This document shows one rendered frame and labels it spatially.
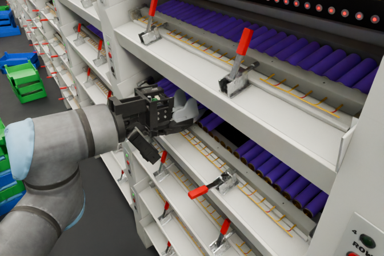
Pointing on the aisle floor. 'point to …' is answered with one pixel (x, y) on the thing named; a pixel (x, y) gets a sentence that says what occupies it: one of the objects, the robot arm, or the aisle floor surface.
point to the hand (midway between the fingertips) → (197, 111)
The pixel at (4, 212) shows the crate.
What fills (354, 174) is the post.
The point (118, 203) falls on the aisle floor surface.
